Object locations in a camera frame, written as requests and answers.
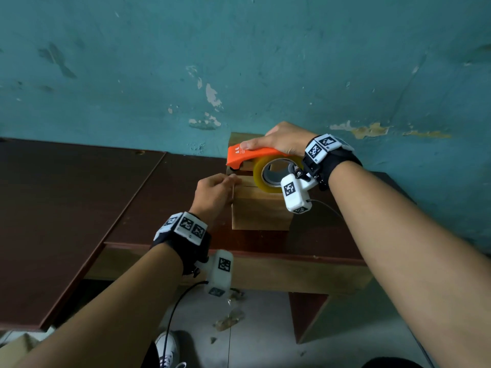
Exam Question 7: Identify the black trousers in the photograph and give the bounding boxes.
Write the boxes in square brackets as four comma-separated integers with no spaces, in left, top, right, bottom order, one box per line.
[142,340,422,368]

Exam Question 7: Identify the dark brown wooden table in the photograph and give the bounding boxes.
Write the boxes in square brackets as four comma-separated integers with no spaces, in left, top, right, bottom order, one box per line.
[84,152,415,344]

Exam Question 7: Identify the orange tape dispenser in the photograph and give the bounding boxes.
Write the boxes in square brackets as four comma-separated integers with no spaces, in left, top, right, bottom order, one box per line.
[225,146,304,188]

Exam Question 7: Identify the person's right forearm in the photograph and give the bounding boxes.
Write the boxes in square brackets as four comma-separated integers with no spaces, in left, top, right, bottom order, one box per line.
[329,160,491,368]

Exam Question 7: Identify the black wrist strap with markers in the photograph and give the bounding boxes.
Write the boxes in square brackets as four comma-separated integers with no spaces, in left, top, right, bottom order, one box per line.
[302,133,363,191]
[150,212,212,275]

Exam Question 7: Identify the white left shoe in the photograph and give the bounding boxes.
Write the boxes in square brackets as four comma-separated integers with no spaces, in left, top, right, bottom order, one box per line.
[155,331,187,368]

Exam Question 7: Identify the black right camera cable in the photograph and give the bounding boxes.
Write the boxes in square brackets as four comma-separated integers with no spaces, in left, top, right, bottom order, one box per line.
[308,199,344,219]

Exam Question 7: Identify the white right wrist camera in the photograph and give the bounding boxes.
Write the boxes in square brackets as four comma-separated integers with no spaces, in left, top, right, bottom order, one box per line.
[280,168,318,215]

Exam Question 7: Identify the large brown cardboard box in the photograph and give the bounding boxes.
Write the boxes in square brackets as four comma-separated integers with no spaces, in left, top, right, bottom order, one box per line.
[226,132,265,176]

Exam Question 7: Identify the black left wrist strap with markers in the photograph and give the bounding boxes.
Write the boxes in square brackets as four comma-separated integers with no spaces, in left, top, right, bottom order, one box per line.
[150,212,212,275]

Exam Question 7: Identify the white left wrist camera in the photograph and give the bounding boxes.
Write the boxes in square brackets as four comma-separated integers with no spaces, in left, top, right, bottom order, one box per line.
[195,249,234,298]

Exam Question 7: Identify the crumpled clear plastic scrap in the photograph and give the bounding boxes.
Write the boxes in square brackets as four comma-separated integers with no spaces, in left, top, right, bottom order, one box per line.
[214,289,246,333]

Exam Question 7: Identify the black camera cable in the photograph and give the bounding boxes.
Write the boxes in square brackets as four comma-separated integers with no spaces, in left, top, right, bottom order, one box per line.
[161,281,209,368]
[308,199,344,219]

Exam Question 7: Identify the yellowish clear tape roll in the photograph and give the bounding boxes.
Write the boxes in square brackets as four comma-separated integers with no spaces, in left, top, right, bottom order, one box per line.
[253,155,304,194]

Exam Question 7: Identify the person's right hand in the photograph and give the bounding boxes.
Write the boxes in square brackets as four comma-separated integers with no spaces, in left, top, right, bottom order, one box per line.
[239,121,319,157]

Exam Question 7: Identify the person's left forearm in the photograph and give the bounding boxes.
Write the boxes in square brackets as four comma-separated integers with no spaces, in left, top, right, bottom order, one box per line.
[15,243,184,368]

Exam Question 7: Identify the cardboard box with dark edge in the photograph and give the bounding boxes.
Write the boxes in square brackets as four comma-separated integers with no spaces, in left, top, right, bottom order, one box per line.
[231,174,292,231]

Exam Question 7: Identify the person's left hand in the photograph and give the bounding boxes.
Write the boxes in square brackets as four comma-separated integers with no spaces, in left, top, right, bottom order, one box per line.
[188,173,242,228]

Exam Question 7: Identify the black right wrist strap with markers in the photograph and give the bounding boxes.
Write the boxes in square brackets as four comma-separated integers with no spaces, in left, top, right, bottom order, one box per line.
[302,133,363,191]

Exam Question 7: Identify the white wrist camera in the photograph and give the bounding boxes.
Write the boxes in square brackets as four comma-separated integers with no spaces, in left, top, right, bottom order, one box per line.
[195,249,234,298]
[280,168,318,215]

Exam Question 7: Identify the black left camera cable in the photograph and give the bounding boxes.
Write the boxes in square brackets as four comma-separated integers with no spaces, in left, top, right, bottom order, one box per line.
[161,281,209,368]

